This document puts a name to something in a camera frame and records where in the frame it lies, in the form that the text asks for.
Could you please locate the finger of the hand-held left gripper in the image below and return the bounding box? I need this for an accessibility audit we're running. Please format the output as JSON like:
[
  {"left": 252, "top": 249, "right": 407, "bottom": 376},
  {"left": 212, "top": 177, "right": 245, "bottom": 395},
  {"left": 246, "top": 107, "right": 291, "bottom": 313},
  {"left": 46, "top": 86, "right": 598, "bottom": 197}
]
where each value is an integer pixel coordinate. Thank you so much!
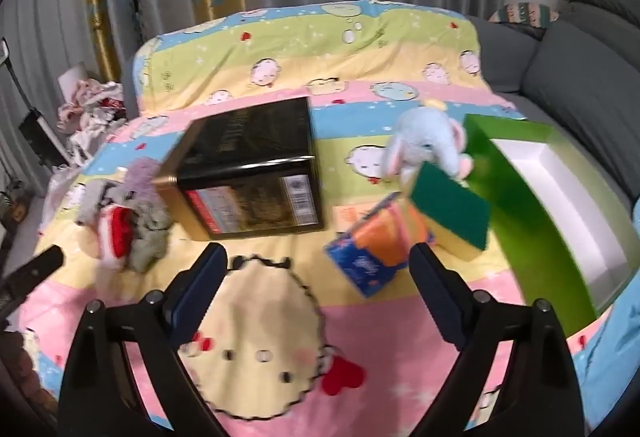
[{"left": 0, "top": 246, "right": 66, "bottom": 318}]

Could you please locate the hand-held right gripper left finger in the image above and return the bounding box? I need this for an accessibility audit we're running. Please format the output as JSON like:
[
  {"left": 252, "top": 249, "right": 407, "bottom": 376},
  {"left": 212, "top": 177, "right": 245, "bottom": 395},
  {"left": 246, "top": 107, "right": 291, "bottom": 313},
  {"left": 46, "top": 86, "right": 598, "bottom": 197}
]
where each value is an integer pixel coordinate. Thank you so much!
[{"left": 57, "top": 242, "right": 231, "bottom": 437}]

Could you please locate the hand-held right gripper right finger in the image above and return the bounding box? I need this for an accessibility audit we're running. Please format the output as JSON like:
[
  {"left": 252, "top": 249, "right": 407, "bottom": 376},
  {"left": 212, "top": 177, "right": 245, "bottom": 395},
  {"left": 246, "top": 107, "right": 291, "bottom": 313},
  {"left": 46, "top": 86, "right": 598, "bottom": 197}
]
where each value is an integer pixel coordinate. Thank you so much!
[{"left": 409, "top": 242, "right": 586, "bottom": 437}]

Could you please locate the cream fluffy towel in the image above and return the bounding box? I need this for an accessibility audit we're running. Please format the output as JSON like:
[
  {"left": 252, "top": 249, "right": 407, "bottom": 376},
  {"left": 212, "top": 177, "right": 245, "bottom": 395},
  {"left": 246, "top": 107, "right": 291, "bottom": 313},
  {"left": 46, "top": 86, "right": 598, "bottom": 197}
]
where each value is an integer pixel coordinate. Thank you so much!
[{"left": 131, "top": 204, "right": 171, "bottom": 274}]

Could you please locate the light grey cloth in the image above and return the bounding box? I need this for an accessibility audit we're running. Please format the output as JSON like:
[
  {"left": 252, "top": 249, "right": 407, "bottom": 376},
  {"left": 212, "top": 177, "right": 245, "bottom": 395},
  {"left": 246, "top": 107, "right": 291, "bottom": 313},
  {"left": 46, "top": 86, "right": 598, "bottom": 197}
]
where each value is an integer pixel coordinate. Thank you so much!
[{"left": 75, "top": 180, "right": 126, "bottom": 225}]

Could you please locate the red and white soft item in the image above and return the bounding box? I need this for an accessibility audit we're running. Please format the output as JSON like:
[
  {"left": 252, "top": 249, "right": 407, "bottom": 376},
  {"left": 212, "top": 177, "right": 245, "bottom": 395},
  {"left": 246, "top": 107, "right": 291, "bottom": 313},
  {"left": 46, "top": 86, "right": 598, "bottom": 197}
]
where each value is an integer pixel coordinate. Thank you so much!
[{"left": 95, "top": 207, "right": 137, "bottom": 273}]

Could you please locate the green and yellow sponge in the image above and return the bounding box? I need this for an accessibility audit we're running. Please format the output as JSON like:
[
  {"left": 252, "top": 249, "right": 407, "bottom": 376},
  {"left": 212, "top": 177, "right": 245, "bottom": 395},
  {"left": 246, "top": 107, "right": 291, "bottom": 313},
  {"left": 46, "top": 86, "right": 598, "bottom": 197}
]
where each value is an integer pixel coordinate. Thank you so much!
[{"left": 409, "top": 160, "right": 493, "bottom": 263}]

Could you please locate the green box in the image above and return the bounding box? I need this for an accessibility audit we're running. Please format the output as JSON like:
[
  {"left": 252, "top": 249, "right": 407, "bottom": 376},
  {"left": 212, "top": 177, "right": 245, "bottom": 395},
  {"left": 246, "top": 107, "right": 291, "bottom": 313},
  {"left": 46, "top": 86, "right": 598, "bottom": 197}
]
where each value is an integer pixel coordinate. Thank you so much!
[{"left": 462, "top": 114, "right": 636, "bottom": 338}]

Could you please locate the purple fluffy cloth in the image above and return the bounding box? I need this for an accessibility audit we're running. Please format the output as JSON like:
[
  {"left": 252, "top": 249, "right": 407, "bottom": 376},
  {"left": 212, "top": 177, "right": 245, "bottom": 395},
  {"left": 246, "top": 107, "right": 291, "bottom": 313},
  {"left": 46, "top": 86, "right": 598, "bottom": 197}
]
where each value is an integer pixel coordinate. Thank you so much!
[{"left": 120, "top": 156, "right": 163, "bottom": 208}]

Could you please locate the blue and orange tissue pack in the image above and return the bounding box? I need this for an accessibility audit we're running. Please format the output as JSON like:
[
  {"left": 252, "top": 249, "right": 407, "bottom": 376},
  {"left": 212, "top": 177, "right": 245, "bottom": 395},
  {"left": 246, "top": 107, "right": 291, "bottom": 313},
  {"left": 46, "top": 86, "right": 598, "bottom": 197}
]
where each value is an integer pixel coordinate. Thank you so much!
[{"left": 324, "top": 197, "right": 431, "bottom": 298}]

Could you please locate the cartoon printed blanket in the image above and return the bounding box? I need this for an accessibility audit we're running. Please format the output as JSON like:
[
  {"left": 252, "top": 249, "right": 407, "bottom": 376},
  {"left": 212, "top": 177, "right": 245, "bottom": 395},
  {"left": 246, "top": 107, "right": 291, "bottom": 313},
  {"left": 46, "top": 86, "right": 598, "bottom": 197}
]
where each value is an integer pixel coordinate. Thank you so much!
[{"left": 22, "top": 0, "right": 640, "bottom": 437}]

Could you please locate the dark brown fuzzy object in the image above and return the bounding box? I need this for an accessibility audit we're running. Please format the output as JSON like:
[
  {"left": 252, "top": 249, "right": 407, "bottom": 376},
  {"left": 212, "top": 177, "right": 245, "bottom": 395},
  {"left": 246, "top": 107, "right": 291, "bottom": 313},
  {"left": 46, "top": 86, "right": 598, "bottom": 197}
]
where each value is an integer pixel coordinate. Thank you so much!
[{"left": 0, "top": 332, "right": 56, "bottom": 418}]

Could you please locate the black stand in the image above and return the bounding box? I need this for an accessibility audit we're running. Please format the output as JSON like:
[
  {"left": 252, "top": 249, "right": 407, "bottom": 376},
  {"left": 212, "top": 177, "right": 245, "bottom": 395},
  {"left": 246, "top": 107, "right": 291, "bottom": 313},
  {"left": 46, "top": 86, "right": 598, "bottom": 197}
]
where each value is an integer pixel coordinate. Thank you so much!
[{"left": 0, "top": 37, "right": 71, "bottom": 168}]

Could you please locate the pile of white red clothes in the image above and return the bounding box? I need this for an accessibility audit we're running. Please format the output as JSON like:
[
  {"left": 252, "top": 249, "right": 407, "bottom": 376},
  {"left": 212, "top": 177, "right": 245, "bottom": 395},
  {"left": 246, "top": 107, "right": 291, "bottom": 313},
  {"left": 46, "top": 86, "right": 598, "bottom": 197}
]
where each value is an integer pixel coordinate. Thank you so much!
[{"left": 55, "top": 77, "right": 131, "bottom": 163}]

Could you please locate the black and gold box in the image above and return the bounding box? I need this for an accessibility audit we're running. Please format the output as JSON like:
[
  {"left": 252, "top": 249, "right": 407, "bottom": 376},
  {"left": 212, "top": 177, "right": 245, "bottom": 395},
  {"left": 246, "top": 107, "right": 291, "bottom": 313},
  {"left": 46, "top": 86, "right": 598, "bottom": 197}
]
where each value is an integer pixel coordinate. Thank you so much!
[{"left": 152, "top": 96, "right": 326, "bottom": 242}]

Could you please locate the blue elephant plush toy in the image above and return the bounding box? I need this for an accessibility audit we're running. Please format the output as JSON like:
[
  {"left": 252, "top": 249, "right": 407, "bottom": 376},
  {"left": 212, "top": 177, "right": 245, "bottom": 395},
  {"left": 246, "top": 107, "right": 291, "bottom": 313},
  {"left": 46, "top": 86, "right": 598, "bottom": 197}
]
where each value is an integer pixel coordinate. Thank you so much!
[{"left": 381, "top": 100, "right": 475, "bottom": 190}]

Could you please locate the white cardboard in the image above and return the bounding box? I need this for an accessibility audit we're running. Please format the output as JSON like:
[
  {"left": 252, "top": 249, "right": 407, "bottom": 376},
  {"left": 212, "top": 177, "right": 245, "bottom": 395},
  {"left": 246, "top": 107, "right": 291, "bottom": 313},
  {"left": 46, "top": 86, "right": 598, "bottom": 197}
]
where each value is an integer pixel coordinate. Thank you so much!
[{"left": 57, "top": 62, "right": 92, "bottom": 103}]

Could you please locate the grey sofa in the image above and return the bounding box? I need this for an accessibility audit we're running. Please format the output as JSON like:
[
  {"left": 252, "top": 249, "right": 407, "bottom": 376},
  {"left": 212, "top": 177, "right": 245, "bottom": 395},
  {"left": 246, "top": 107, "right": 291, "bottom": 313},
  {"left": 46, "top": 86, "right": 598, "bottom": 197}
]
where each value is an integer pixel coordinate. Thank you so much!
[{"left": 470, "top": 0, "right": 640, "bottom": 208}]

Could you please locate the patterned pillow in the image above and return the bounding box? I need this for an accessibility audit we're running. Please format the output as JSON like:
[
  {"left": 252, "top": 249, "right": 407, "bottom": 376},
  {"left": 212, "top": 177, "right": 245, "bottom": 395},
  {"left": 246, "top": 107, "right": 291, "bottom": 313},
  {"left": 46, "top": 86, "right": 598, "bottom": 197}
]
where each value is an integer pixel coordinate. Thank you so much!
[{"left": 487, "top": 3, "right": 561, "bottom": 40}]

